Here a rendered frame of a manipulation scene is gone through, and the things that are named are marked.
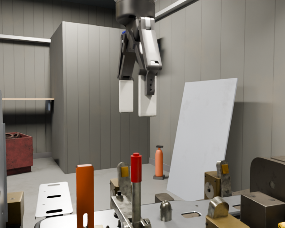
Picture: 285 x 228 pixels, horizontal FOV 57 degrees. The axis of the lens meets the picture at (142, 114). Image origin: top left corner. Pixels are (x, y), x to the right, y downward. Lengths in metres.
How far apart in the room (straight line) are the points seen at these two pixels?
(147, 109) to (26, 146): 4.71
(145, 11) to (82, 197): 0.35
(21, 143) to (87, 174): 4.61
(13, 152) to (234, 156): 3.57
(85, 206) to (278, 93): 2.83
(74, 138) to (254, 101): 3.02
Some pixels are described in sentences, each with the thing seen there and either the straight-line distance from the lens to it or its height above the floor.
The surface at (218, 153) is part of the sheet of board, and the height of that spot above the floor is 0.69.
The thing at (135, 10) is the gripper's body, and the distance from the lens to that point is 0.50.
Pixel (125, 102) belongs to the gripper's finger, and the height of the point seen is 1.31.
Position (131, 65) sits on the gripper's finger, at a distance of 0.56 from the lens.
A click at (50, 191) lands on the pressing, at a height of 1.00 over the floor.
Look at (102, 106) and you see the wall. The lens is 4.93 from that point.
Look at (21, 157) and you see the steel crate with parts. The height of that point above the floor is 0.30.
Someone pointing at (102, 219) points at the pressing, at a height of 1.00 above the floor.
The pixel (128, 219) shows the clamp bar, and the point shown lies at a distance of 0.58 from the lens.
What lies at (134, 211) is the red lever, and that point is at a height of 1.10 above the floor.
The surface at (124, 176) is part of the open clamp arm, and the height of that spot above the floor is 1.08.
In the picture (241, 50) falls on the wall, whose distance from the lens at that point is 3.53.
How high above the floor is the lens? 1.32
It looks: 3 degrees down
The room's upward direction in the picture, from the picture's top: straight up
